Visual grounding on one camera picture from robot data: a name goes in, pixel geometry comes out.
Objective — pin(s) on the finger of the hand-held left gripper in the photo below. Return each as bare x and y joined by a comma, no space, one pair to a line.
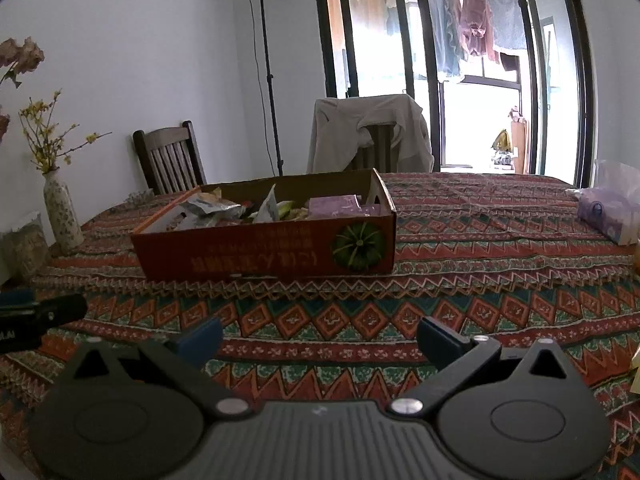
17,299
55,312

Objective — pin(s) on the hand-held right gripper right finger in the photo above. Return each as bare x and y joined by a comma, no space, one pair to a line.
436,341

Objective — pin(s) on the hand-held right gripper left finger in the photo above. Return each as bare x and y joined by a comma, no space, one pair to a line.
202,338

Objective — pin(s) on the orange cardboard box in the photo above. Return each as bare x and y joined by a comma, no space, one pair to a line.
250,255

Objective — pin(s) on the patterned red tablecloth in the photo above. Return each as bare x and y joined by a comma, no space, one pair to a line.
350,310

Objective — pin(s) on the white floral vase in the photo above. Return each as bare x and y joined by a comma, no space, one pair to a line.
62,215

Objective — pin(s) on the crumpled silver snack packet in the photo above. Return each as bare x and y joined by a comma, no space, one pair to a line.
210,205

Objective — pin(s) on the upright white snack packet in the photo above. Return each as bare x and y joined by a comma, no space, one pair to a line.
267,207

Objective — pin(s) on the yellow flower branches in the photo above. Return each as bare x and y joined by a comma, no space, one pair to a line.
47,145

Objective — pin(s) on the purple snack packet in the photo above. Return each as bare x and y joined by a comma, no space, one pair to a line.
332,207

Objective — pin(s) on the dark wooden slatted chair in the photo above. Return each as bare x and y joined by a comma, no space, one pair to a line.
170,160

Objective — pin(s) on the wooden chair under jacket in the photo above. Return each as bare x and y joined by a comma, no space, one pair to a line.
377,150

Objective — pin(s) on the yellow item outside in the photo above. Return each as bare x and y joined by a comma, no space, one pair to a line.
501,141

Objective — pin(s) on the purple tissue pack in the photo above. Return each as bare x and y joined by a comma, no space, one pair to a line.
605,212

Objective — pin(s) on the wooden plank outside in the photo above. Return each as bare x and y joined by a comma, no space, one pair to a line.
518,145

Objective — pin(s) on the beige jacket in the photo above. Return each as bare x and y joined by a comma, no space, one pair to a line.
335,130

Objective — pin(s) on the pink dried flowers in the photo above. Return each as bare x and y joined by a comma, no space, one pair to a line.
25,55

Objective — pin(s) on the translucent white plastic bag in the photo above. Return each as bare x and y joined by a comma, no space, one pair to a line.
617,175

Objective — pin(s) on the hanging black garment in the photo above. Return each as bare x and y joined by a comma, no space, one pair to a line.
510,62

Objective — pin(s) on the hanging blue shirt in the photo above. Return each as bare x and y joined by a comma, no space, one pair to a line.
442,25

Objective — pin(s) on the hanging maroon shirt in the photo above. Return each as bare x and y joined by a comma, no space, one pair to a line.
475,15

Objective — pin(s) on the hanging grey t-shirt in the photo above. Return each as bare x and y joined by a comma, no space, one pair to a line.
507,20

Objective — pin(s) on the black sliding door frame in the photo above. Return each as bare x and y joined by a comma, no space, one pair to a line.
422,85

